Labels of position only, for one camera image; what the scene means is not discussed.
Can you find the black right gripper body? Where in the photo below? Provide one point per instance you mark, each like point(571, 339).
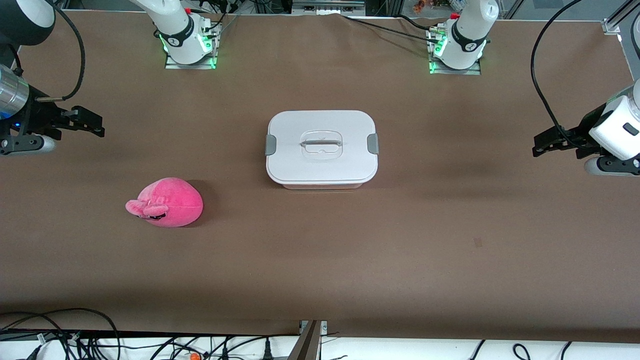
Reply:
point(41, 114)

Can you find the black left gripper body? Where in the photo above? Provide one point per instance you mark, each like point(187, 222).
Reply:
point(581, 131)

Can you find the pink plush toy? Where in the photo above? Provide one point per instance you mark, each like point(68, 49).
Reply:
point(175, 202)

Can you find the white box lid grey latches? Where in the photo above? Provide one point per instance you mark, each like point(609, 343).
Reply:
point(320, 165)

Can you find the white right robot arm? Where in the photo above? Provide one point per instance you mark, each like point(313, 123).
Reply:
point(180, 30)

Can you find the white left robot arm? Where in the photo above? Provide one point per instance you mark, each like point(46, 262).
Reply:
point(470, 35)

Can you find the pink plastic box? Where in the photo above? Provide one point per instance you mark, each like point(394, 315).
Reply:
point(320, 185)

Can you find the small orange figurine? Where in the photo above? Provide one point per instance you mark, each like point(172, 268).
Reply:
point(419, 5)

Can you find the grey socket strip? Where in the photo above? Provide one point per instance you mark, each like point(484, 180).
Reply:
point(327, 6)

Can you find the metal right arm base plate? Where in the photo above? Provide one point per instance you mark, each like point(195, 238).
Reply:
point(172, 64)

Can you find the aluminium frame corner bracket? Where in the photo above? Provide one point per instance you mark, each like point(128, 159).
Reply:
point(612, 25)

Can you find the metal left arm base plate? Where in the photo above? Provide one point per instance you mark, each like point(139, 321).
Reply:
point(452, 71)

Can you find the aluminium profile post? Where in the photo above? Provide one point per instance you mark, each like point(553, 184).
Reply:
point(309, 345)

